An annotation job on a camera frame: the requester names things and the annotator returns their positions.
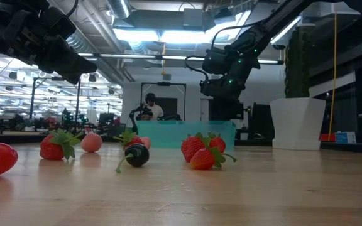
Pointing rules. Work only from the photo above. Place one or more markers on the blue cardboard box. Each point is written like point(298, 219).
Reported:
point(346, 137)

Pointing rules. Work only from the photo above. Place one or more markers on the person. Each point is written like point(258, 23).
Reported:
point(156, 110)

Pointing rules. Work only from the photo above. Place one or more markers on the black monitor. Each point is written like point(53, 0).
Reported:
point(242, 113)

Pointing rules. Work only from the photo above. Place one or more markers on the black dome ceiling camera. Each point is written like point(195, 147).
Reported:
point(278, 47)

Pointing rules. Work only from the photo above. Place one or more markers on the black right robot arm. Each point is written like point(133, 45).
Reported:
point(262, 34)

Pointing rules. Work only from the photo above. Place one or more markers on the silver ventilation duct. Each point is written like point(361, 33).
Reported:
point(119, 7)

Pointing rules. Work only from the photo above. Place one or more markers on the green cactus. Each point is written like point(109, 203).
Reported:
point(297, 62)

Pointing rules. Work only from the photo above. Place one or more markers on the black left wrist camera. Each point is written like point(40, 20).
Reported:
point(58, 23)

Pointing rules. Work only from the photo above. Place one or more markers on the grey ceiling unit box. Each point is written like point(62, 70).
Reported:
point(193, 17)

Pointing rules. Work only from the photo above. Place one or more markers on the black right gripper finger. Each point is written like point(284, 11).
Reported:
point(228, 108)

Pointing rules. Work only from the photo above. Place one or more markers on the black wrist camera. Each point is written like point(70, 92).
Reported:
point(58, 23)
point(206, 87)

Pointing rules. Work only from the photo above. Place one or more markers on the black plastic cherry green stem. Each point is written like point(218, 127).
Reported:
point(138, 155)

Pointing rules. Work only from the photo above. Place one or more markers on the long ceiling light tube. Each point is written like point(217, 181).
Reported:
point(178, 58)
point(270, 61)
point(127, 56)

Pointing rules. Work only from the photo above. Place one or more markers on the white faceted plant pot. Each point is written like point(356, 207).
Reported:
point(297, 122)

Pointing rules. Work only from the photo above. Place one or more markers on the black gantry frame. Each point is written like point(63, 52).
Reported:
point(163, 83)
point(55, 78)

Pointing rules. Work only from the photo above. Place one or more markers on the red box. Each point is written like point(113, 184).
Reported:
point(327, 137)

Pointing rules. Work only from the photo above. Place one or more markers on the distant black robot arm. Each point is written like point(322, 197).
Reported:
point(143, 111)
point(170, 117)

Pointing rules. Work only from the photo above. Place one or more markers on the teal translucent plastic container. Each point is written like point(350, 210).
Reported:
point(168, 133)

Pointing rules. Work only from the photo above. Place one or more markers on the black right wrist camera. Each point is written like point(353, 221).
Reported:
point(206, 87)

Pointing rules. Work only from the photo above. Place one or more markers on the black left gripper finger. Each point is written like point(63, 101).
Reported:
point(66, 59)
point(72, 79)

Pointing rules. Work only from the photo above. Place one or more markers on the black office chair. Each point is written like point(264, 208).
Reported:
point(261, 119)

